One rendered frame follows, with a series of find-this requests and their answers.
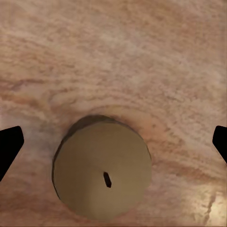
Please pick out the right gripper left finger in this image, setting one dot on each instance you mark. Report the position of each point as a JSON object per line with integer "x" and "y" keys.
{"x": 11, "y": 141}

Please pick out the pillar candle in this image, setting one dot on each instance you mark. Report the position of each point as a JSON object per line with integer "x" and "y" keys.
{"x": 102, "y": 168}

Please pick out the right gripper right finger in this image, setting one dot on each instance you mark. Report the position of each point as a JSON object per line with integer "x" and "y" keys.
{"x": 220, "y": 140}

